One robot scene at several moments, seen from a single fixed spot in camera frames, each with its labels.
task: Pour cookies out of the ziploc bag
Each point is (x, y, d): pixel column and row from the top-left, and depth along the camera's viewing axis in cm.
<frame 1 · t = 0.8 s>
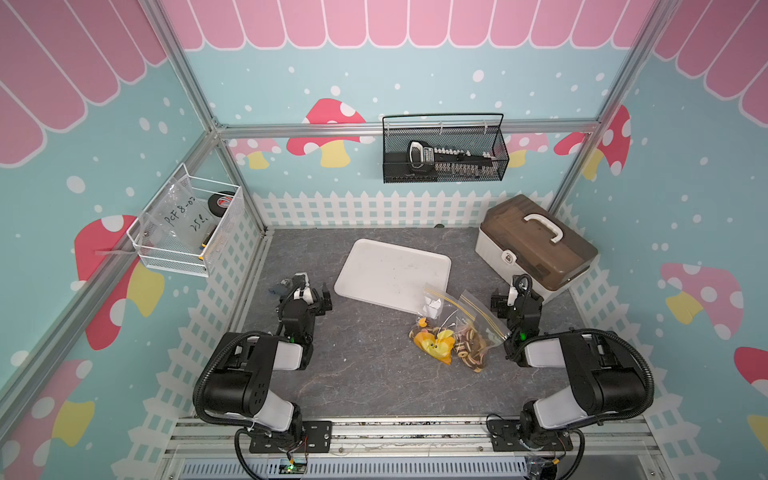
left hand: (312, 289, 92), fingers open
right hand: (514, 289, 93), fingers open
white plastic tray: (392, 275, 108), on the table
ziploc bag with yellow chick: (439, 321, 88), point 8 cm above the table
clear ziploc bag of cookies: (480, 332, 83), point 11 cm above the table
white box with brown lid: (518, 235, 99), point 16 cm above the table
black tape roll: (218, 204, 82), point 34 cm above the table

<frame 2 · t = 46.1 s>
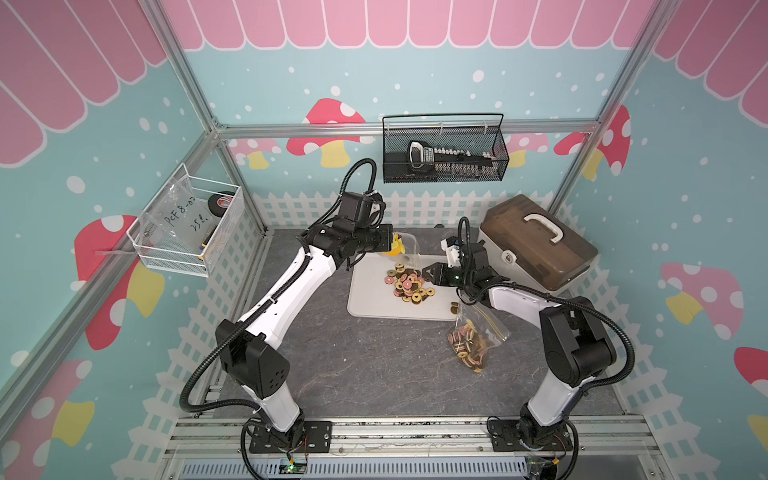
left hand: (392, 240, 78), fingers closed
right hand: (426, 269, 92), fingers open
ziploc bag with yellow chick: (405, 248, 90), point 20 cm above the table
pile of round cookies: (407, 284, 101), point 4 cm above the table
the other named things where they were.

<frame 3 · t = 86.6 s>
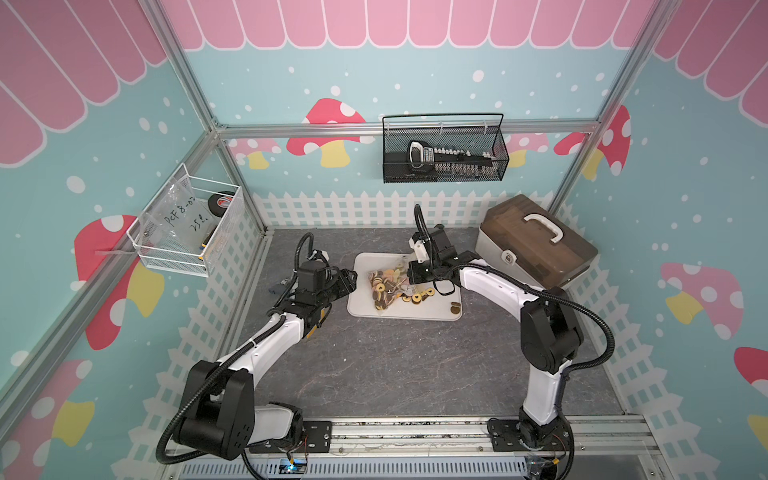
left hand: (351, 281, 87), fingers open
right hand: (407, 272, 92), fingers closed
clear ziploc bag of cookies: (389, 283, 102), point 4 cm above the table
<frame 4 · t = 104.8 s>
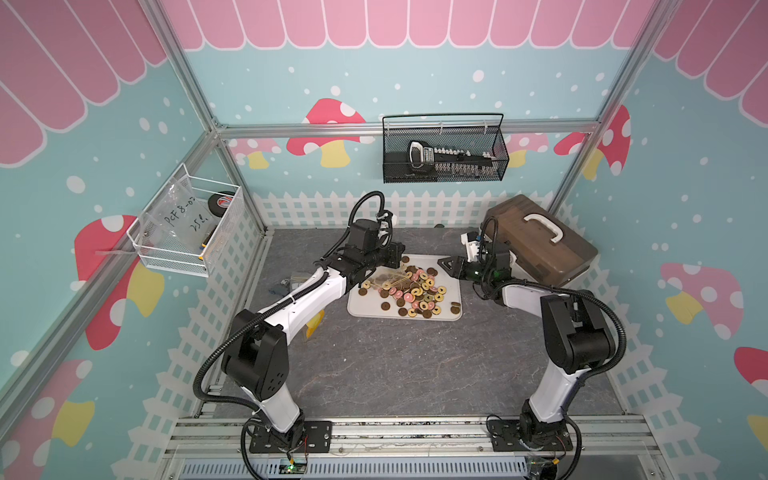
left hand: (404, 251, 84), fingers closed
right hand: (441, 261, 94), fingers open
pile of round cookies: (412, 290, 99), point 5 cm above the table
